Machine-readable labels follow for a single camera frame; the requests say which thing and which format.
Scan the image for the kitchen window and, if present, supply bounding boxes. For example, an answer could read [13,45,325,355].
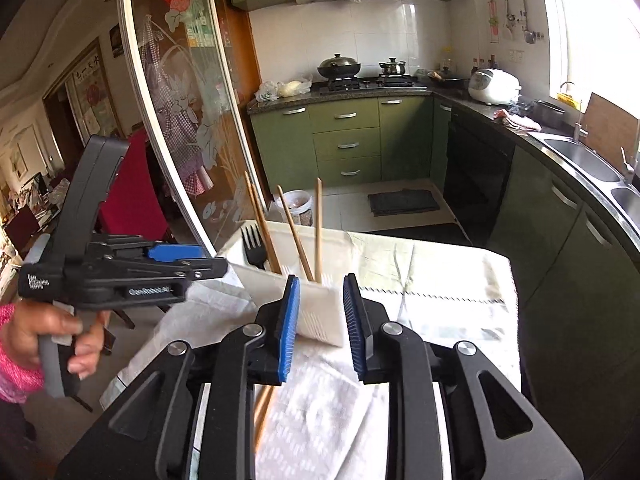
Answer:
[535,0,640,111]

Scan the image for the hanging kitchen tools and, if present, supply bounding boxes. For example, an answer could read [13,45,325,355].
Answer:
[487,0,546,46]

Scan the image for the green base cabinets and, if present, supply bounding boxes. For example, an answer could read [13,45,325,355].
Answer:
[247,95,640,461]

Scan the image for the row of wooden chopsticks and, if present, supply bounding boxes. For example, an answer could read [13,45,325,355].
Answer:
[252,384,277,463]

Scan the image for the white rice cooker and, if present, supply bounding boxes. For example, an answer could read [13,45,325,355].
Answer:
[468,67,522,106]

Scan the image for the dark floor mat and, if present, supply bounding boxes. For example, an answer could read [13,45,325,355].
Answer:
[367,189,441,217]

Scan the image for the black built-in appliance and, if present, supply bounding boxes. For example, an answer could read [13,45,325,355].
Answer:
[442,110,516,248]

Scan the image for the checked hanging apron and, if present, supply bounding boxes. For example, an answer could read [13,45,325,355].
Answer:
[137,15,216,196]

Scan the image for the white trash bin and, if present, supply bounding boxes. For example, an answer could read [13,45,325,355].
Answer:
[275,190,316,227]

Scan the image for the dark stone countertop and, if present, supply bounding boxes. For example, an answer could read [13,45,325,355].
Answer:
[246,80,640,271]

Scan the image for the dark round pot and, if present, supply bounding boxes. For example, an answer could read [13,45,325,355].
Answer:
[532,100,567,129]

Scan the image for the steel double sink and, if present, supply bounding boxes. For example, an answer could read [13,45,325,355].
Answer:
[542,137,640,226]

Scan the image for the person's left forearm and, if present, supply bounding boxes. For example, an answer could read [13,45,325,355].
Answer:
[0,305,43,403]

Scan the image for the black gas stove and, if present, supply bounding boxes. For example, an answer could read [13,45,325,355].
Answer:
[312,76,430,95]

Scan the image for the red covered chair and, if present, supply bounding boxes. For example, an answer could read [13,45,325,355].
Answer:
[97,127,168,238]

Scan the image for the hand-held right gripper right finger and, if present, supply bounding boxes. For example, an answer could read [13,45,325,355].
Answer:
[342,273,583,480]

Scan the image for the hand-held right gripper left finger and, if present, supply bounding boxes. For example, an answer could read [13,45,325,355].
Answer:
[55,275,301,480]

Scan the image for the pink dish cloth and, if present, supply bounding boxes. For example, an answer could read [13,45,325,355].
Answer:
[491,107,542,132]

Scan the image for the small steel faucet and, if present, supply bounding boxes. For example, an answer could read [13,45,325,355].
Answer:
[559,81,588,143]

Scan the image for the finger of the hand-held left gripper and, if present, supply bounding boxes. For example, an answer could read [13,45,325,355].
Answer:
[145,242,206,263]
[150,257,229,283]

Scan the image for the black lidded wok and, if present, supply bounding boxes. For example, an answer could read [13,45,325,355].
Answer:
[317,53,362,81]

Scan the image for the white plastic bags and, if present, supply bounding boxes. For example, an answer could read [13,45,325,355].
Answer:
[255,74,313,102]

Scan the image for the black plastic fork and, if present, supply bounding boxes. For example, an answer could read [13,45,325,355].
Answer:
[240,224,271,273]

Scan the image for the wooden cutting board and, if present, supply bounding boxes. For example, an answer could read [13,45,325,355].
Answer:
[582,92,640,171]

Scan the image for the person's left hand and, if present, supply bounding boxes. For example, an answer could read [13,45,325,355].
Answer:
[0,302,113,381]

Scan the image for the black frying pan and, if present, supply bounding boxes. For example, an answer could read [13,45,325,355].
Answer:
[427,71,471,87]

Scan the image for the framed calligraphy picture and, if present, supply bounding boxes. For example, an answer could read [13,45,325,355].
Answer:
[65,42,121,138]

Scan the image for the pale patterned tablecloth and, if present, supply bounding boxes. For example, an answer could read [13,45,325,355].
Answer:
[97,230,523,480]

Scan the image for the white plastic utensil holder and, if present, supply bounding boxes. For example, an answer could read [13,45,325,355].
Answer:
[220,217,353,350]

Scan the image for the etched glass sliding door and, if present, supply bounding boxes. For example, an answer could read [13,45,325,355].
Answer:
[116,0,266,256]

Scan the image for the single brown chopstick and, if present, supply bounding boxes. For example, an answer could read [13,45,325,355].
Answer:
[277,185,313,281]
[243,171,283,273]
[314,178,324,283]

